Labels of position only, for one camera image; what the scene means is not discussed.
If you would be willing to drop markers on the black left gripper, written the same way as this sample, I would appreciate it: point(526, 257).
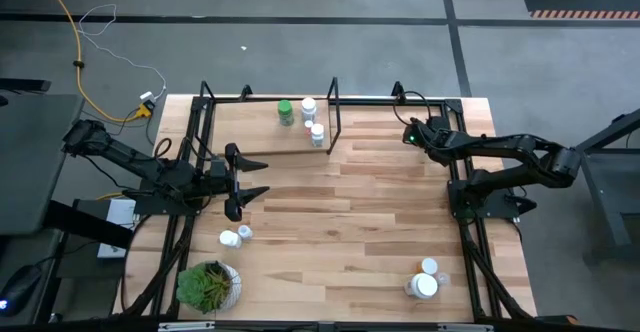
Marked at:
point(232, 182)

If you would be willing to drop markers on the black flat beam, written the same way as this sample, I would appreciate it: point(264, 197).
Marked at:
point(85, 224)

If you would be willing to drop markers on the white bottle with dark label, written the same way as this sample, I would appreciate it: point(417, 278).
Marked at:
point(308, 105)

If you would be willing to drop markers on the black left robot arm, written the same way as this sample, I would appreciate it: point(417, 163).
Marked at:
point(125, 154)

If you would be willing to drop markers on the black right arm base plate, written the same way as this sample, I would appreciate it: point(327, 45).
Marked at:
point(500, 207)

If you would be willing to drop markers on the small white medicine bottle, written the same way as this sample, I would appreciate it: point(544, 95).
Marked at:
point(245, 231)

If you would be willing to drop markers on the white control box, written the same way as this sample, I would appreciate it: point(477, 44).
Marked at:
point(122, 212)

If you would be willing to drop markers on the black metal rig frame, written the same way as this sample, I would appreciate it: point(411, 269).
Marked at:
point(372, 101)

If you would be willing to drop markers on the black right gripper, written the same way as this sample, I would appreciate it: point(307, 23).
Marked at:
point(430, 142)

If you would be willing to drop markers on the grey metal bracket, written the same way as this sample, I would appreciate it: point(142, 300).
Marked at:
point(465, 328)
point(186, 327)

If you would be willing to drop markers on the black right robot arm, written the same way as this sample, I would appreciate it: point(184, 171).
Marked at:
point(500, 144)

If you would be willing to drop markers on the wooden shelf with black frame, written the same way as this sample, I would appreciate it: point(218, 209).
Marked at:
point(250, 132)

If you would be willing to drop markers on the orange bottle with white cap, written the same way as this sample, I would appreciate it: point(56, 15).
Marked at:
point(429, 265)

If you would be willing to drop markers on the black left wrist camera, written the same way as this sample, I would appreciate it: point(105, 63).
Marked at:
point(218, 168)

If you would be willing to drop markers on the dark grey desk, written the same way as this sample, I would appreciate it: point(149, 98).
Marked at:
point(30, 162)

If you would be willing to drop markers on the black computer mouse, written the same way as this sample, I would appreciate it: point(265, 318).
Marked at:
point(20, 287)

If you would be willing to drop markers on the succulent in white pot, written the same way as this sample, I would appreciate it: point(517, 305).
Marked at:
point(205, 287)

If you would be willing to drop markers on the black frame table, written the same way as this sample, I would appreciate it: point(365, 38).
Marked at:
point(609, 212)

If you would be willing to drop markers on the large white medicine bottle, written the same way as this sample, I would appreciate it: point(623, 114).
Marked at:
point(424, 286)

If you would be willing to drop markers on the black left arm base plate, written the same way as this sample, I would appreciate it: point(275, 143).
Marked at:
point(150, 206)

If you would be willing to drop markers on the white labelled medicine bottle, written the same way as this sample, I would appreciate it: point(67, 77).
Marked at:
point(229, 238)

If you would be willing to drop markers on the green-capped medicine bottle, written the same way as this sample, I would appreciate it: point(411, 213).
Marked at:
point(285, 107)

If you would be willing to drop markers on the white power adapter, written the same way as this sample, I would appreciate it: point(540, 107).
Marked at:
point(146, 95)

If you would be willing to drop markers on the white bottle with barcode label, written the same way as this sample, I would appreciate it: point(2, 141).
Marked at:
point(317, 131)

